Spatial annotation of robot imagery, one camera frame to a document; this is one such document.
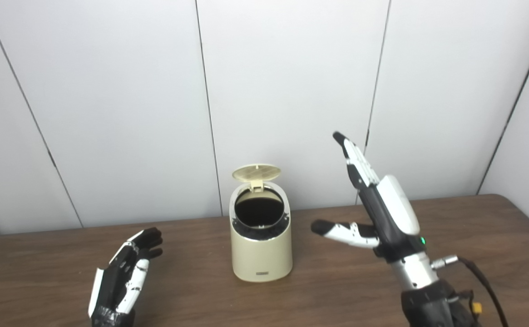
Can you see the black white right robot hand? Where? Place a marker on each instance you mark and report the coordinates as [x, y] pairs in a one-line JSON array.
[[393, 213]]

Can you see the cream-colored bin body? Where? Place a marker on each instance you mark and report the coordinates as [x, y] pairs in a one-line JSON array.
[[259, 256]]

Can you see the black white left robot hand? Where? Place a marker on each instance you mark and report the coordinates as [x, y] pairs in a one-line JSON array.
[[114, 281]]

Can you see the cream round bin lid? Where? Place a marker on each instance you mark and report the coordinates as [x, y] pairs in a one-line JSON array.
[[256, 172]]

